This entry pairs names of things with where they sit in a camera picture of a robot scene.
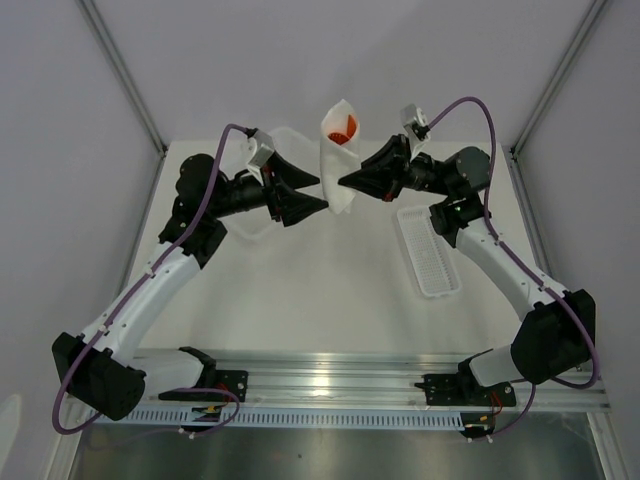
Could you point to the right aluminium frame post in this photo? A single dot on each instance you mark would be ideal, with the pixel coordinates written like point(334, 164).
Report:
point(578, 42)

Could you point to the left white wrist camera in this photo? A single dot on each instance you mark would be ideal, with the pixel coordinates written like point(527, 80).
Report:
point(256, 151)

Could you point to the left aluminium frame post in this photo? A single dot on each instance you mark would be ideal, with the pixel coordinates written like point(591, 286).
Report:
point(116, 62)

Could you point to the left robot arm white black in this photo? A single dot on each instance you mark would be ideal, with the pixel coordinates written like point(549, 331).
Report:
point(100, 366)

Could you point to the aluminium mounting rail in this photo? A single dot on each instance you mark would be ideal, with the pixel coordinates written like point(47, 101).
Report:
point(371, 381)

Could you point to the large white plastic basket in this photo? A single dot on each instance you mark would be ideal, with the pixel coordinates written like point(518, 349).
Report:
point(269, 179)

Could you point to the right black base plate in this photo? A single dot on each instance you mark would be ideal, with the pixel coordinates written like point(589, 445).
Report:
point(454, 390)

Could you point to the small white utensil tray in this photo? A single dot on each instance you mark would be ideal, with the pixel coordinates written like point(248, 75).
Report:
point(434, 271)

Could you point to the orange plastic spoon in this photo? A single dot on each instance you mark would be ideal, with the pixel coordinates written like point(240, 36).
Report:
point(351, 127)

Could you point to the white slotted cable duct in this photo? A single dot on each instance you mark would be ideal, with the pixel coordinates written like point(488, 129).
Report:
point(266, 417)

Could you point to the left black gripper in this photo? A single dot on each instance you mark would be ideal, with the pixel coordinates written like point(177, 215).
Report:
point(295, 206)

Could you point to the aluminium frame post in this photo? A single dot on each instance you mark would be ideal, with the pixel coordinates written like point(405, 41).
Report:
point(578, 42)
point(116, 62)

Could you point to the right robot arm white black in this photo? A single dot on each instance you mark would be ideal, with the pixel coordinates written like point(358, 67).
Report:
point(557, 331)

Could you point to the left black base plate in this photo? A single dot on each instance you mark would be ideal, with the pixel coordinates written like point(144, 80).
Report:
point(234, 381)

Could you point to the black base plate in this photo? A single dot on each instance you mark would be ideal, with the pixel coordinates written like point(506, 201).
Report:
point(234, 381)
point(454, 390)

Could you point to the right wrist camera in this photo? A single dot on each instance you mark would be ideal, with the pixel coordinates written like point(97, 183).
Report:
point(415, 124)

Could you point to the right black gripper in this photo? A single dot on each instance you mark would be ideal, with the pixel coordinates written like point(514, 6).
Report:
point(379, 176)

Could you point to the orange plastic fork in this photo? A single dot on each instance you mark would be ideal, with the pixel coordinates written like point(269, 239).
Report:
point(338, 138)

